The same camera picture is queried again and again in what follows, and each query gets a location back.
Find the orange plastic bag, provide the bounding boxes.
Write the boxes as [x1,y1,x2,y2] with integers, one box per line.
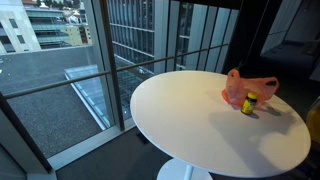
[221,68,280,108]

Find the dark window mullion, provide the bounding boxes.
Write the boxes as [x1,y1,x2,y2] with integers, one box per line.
[98,0,126,132]

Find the orange round plastic item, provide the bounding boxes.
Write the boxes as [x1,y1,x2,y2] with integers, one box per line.
[221,89,238,106]

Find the yellow supplement bottle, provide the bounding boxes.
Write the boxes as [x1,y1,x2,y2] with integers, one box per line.
[240,92,259,116]

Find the dark diagonal window brace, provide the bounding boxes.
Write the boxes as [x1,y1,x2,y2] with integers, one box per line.
[0,92,54,174]

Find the yellow object at table edge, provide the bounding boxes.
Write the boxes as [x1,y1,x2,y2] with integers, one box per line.
[305,96,320,145]

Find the white table pedestal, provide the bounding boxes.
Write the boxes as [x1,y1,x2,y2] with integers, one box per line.
[156,157,214,180]

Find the thin blind pull cord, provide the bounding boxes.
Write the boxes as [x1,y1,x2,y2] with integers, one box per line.
[236,0,272,70]

